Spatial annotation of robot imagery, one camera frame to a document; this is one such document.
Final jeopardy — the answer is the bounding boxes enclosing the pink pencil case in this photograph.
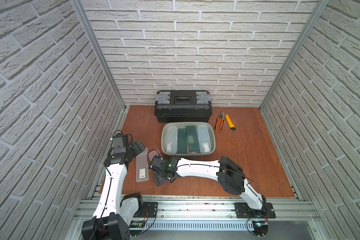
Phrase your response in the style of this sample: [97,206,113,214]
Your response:
[147,150,162,165]

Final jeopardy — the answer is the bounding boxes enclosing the clear rectangular case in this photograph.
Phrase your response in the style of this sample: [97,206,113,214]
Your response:
[136,148,149,183]

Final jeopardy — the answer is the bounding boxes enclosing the dark green case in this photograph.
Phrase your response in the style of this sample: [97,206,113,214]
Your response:
[186,125,200,152]
[177,129,187,155]

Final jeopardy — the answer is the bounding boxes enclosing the clear pencil case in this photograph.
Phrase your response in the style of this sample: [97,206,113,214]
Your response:
[166,126,178,154]
[197,125,212,153]

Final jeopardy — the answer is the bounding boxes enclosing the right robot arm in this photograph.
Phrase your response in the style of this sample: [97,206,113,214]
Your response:
[149,156,268,217]

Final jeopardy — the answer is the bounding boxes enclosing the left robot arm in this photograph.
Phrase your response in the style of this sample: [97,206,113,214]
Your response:
[82,140,145,240]

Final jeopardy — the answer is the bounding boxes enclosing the grey plastic storage tray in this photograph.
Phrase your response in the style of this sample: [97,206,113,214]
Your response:
[161,122,216,157]

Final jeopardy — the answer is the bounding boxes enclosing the black plastic toolbox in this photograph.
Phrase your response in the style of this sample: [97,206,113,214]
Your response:
[154,90,213,123]

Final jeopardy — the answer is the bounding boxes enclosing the left controller board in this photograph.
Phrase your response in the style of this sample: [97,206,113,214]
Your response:
[129,220,147,236]

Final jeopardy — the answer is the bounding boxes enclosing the controller board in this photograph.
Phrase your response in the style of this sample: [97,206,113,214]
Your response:
[129,220,147,236]
[252,221,269,237]

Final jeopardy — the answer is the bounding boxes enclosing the yellow utility knife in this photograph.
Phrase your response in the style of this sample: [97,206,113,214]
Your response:
[225,115,236,131]

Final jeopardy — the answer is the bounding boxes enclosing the right controller board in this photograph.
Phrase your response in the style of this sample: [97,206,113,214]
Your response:
[252,221,269,237]

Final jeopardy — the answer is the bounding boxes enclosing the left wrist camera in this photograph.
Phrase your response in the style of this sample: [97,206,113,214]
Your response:
[112,133,130,149]

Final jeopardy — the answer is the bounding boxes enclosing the aluminium mounting rail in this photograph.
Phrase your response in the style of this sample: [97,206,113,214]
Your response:
[73,195,320,223]

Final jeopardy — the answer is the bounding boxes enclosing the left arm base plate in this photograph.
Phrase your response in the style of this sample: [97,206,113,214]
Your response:
[134,202,158,218]

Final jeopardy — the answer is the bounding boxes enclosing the orange handled pliers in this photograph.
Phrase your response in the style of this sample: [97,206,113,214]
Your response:
[215,111,225,130]

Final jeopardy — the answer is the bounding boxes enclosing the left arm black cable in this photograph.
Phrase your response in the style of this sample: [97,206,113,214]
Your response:
[88,129,133,240]

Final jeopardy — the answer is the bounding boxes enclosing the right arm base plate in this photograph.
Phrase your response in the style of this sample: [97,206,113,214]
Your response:
[234,203,276,219]

